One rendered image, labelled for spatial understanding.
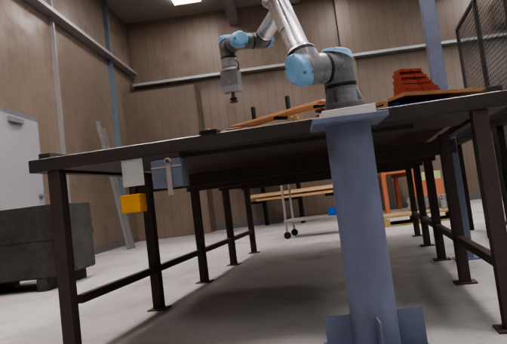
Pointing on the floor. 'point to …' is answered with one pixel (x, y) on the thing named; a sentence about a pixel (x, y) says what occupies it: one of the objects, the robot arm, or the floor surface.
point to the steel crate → (41, 245)
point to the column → (364, 239)
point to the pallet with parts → (417, 211)
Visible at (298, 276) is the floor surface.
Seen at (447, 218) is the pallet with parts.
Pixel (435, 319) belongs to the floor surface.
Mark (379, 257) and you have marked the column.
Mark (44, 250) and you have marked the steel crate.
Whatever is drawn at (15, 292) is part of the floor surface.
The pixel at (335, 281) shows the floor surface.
